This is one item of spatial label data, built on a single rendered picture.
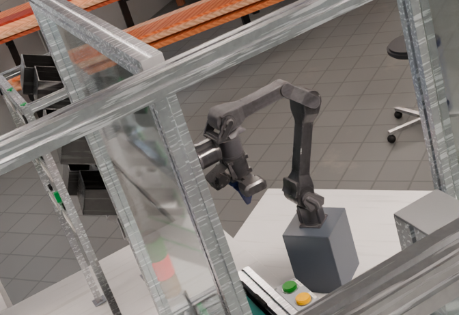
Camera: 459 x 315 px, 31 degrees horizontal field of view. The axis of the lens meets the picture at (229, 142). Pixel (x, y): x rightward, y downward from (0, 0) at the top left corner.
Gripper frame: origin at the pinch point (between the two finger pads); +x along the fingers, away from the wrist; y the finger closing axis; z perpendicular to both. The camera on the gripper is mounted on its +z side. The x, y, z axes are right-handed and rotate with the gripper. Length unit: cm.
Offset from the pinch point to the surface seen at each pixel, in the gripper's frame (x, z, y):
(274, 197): 39, -28, -53
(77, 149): -22.7, 33.3, -18.4
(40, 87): -42, 36, -19
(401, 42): 69, -176, -182
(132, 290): 40, 30, -44
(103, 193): -8.6, 31.3, -18.1
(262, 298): 29.5, 5.6, 4.3
